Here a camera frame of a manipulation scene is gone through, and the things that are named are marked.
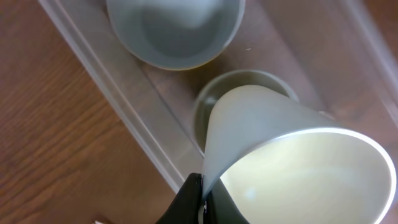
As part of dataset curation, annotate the grey plastic cup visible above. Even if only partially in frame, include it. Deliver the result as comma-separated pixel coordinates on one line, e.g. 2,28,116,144
192,70,299,151

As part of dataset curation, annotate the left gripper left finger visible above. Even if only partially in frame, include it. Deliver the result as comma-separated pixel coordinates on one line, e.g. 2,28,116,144
156,173,202,224

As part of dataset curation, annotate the white plastic cup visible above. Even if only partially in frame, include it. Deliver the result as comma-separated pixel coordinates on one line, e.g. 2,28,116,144
203,85,397,223

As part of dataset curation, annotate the grey plastic bowl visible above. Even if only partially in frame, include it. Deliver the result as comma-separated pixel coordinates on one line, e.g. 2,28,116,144
106,0,246,70

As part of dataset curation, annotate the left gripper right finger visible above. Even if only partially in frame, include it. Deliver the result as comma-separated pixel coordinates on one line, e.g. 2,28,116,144
205,179,249,224

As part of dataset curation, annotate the clear plastic container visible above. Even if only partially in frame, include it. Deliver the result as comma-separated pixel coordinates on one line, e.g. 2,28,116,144
41,0,397,191

